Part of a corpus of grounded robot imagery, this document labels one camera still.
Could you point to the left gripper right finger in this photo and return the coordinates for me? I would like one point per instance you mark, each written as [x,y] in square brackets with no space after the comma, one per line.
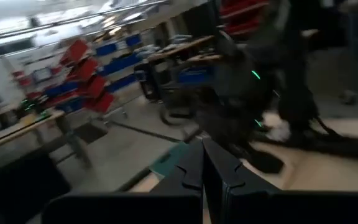
[291,208]

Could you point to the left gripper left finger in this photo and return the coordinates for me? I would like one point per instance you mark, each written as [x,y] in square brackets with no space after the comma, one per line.
[135,208]

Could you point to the light teal plastic bin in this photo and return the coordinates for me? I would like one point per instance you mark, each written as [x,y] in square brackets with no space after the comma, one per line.
[169,158]

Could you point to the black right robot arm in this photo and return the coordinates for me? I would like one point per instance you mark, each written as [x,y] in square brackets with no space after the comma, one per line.
[294,77]

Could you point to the blue shelf crate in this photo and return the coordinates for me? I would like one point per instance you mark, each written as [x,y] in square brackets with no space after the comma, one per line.
[194,76]
[134,40]
[106,49]

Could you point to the wooden work table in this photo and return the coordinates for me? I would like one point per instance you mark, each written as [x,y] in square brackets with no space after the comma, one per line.
[20,127]
[182,46]

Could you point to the red storage bin rack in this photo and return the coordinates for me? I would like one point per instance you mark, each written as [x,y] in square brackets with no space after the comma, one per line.
[244,15]

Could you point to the tilted red bin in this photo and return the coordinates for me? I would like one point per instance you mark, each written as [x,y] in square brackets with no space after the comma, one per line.
[95,86]
[75,51]
[85,69]
[102,102]

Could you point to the blue framed screen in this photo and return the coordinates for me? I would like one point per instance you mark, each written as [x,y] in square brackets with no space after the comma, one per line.
[42,74]

